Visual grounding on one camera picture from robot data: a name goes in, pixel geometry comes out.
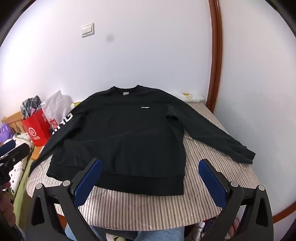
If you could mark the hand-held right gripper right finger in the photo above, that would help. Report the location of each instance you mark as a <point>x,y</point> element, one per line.
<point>212,183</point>

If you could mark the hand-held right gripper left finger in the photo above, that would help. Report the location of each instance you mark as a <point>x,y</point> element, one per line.
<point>89,178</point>

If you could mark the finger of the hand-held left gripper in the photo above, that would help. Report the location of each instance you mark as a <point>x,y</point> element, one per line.
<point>18,154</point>
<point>8,148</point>

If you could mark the black sweatshirt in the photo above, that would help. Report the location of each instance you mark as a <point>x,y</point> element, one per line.
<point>129,139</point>

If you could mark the person's left hand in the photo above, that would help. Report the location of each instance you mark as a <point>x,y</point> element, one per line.
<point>5,208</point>

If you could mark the purple cloth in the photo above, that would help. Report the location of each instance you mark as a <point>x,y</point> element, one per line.
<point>4,134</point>

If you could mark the wooden nightstand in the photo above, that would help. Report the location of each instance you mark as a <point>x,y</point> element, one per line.
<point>38,153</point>

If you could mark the green bed sheet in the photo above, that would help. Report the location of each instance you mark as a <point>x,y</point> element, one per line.
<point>22,185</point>

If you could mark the wooden headboard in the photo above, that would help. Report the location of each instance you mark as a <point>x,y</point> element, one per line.
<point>13,120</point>

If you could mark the red paper bag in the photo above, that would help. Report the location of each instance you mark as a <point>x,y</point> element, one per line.
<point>34,129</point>

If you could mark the plaid cloth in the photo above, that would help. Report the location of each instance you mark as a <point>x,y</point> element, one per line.
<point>30,105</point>

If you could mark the white item under table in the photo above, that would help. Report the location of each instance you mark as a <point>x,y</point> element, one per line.
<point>198,231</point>

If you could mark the striped quilted mat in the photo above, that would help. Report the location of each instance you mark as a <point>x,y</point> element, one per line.
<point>143,208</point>

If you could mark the white plastic bag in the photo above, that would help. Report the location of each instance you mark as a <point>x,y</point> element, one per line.
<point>57,104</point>

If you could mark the brown wooden baseboard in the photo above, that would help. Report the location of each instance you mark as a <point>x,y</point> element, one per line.
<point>284,212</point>

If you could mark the person's blue pants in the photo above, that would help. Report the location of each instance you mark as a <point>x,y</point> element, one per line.
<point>143,235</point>

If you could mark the duck print paper roll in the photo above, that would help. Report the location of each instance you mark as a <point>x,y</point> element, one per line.
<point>194,97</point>

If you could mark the brown wooden door frame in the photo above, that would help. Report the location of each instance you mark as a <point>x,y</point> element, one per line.
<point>215,58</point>

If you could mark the white wall switch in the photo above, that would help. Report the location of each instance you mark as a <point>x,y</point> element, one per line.
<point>87,29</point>

